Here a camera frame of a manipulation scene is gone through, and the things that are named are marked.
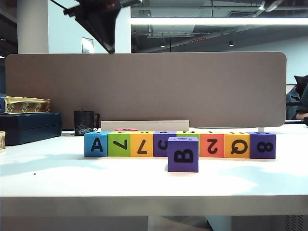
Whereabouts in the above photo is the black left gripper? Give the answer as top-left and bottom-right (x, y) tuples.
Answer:
(49, 0), (142, 54)

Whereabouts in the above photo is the yellow block A and E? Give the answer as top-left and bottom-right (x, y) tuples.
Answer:
(129, 131), (154, 158)

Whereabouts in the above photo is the purple block R and 5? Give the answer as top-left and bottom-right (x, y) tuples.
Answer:
(153, 130), (178, 157)

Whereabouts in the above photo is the green block E and duck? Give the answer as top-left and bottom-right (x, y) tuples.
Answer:
(107, 131), (131, 157)

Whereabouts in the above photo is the blue block L and A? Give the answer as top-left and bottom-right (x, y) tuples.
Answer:
(84, 131), (109, 158)

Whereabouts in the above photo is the brown desk divider panel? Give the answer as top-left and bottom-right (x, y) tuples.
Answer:
(4, 51), (287, 128)

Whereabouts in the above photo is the black mug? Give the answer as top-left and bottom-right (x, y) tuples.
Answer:
(73, 110), (101, 136)

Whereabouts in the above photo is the yellow patterned box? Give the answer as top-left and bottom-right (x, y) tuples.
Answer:
(0, 96), (51, 114)

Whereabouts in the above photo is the dark blue storage box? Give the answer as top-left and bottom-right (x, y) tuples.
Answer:
(0, 112), (63, 147)

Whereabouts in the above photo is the green block N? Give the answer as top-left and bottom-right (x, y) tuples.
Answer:
(176, 130), (201, 139)

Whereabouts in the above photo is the purple block B and orange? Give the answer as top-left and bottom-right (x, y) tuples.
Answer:
(167, 136), (200, 173)

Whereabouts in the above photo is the orange block 2 and I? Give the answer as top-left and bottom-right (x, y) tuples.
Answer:
(199, 131), (226, 158)

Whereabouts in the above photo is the yellow block Q and N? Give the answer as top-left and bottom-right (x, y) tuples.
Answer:
(224, 131), (251, 159)

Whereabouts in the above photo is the purple block 8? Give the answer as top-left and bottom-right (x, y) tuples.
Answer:
(247, 131), (277, 159)

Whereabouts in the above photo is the person in dark teal jacket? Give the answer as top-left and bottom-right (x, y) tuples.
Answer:
(285, 75), (308, 128)

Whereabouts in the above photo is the wide white table leg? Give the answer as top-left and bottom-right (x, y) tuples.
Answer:
(206, 216), (232, 231)

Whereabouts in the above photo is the grey cabinet with vent holes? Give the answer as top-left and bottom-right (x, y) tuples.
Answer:
(231, 216), (308, 231)

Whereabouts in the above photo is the wall sign plate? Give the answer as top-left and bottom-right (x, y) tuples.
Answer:
(81, 37), (95, 54)

